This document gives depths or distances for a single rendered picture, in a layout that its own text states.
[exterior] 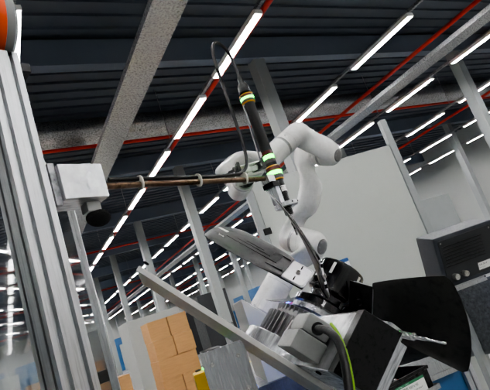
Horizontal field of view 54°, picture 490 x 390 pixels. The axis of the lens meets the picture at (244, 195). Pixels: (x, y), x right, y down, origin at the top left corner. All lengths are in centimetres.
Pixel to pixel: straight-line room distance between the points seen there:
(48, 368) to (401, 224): 297
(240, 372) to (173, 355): 838
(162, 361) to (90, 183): 853
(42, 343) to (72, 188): 28
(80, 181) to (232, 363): 50
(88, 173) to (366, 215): 269
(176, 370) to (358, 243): 660
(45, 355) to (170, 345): 863
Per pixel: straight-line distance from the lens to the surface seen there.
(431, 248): 188
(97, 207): 97
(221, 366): 110
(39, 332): 87
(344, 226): 337
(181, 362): 953
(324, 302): 118
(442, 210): 1187
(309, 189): 206
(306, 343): 90
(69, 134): 995
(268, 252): 129
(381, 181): 357
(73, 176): 95
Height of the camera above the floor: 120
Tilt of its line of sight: 13 degrees up
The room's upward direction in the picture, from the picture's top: 19 degrees counter-clockwise
